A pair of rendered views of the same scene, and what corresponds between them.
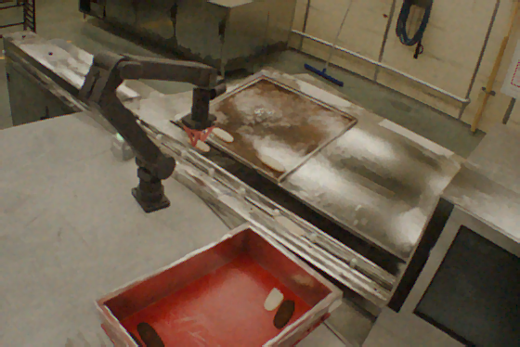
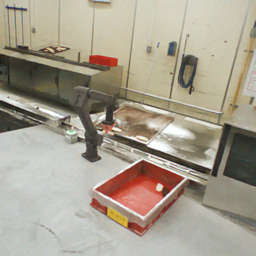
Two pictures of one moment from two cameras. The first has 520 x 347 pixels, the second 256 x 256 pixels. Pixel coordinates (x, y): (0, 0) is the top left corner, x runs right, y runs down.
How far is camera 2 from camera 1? 59 cm
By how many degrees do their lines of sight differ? 13
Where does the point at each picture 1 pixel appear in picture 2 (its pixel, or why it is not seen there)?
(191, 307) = (126, 193)
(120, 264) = (88, 182)
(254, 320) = (154, 195)
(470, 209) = (238, 126)
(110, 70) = (85, 94)
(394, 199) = (199, 146)
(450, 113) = (212, 121)
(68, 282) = (66, 191)
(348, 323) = (193, 194)
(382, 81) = (172, 109)
